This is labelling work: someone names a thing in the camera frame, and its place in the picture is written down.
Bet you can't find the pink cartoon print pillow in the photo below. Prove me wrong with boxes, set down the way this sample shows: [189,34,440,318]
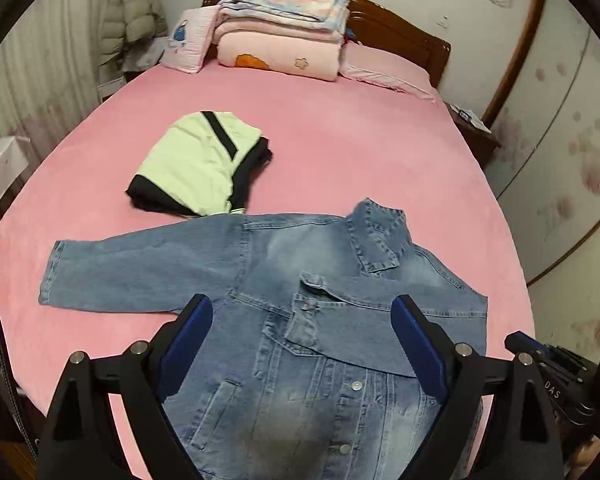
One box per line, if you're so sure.
[160,7,218,75]

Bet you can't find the bed with pink sheet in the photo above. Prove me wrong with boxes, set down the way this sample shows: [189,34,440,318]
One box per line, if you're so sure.
[0,42,536,480]

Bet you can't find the dark wooden nightstand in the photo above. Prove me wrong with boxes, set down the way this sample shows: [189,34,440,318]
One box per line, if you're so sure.
[445,101,501,168]

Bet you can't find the blue denim jacket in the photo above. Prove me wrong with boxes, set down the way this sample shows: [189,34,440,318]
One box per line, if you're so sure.
[39,198,489,480]

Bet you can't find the folded blue patterned quilt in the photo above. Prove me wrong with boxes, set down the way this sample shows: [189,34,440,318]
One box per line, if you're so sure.
[220,0,351,36]

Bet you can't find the beige puffer jacket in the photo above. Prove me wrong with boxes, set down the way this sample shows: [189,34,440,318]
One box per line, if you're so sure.
[97,0,168,73]

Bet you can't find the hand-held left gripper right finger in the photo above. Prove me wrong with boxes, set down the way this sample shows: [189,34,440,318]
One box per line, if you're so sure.
[390,294,566,480]

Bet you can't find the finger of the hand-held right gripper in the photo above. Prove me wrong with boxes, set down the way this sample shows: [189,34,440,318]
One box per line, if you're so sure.
[505,331,548,361]

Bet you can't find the folded green and black garment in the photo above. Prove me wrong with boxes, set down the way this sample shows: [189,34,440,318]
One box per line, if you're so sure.
[126,110,273,218]

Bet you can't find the flower print wardrobe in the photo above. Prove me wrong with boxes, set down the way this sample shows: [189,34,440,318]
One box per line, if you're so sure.
[480,0,600,286]

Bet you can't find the folded pink quilt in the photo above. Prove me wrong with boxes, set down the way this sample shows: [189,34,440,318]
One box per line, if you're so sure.
[215,20,348,82]

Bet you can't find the plain pink pillow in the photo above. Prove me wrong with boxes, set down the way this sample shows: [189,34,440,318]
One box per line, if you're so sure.
[337,40,438,106]

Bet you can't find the dark wooden headboard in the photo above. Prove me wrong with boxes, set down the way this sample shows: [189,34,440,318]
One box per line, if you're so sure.
[201,0,452,88]

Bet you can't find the white box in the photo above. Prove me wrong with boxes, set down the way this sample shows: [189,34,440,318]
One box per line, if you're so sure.
[0,136,31,221]

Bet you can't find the black cable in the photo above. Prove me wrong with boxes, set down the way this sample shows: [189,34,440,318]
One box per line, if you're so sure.
[0,275,36,461]

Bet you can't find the pale striped curtain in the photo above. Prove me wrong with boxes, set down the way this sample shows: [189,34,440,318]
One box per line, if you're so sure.
[0,0,111,161]

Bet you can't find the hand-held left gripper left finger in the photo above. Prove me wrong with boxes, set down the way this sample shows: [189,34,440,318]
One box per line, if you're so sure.
[39,294,214,480]

